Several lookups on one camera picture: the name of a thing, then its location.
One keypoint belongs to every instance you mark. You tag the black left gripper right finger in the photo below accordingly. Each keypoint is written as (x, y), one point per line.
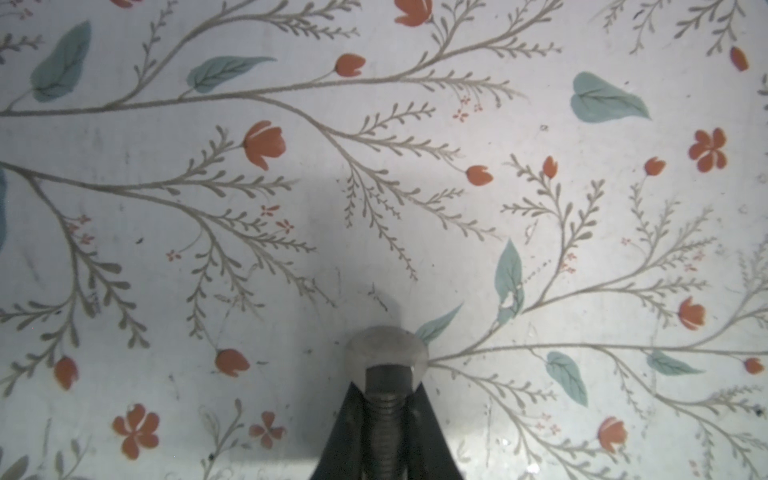
(428, 454)

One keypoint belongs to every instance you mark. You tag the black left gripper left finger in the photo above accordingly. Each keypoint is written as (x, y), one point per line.
(341, 458)

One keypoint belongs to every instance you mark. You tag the silver bolt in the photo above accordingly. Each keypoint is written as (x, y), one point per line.
(386, 364)

